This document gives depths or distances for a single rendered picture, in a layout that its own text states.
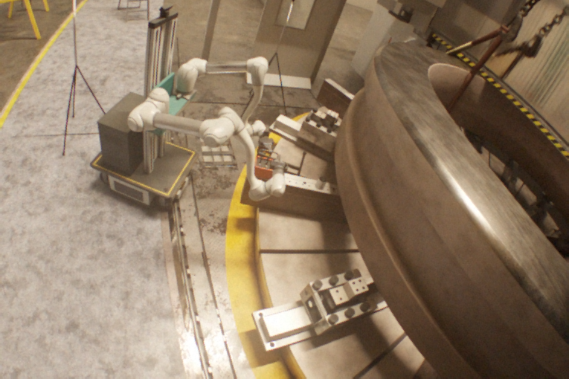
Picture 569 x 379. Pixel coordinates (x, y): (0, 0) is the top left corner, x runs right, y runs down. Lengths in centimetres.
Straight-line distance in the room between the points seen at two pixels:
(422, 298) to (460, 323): 31
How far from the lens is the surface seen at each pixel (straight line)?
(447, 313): 202
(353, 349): 257
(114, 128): 270
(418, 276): 201
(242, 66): 269
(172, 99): 268
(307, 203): 283
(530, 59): 500
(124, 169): 299
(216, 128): 180
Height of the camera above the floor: 251
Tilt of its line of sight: 41 degrees down
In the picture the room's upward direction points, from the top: 22 degrees clockwise
